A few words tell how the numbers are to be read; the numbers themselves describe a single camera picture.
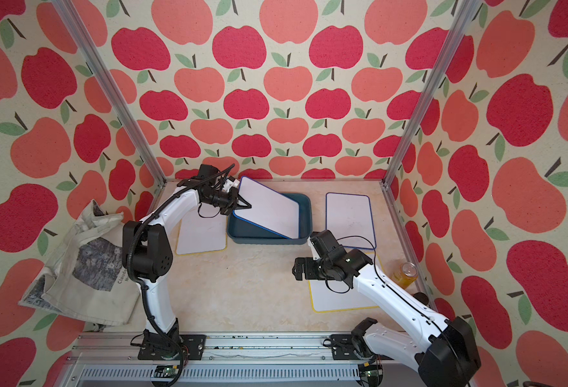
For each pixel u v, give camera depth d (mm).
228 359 726
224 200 818
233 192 841
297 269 703
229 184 884
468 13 691
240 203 860
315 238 628
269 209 1056
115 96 892
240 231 980
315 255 651
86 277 762
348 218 1073
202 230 1008
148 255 539
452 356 381
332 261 597
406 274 779
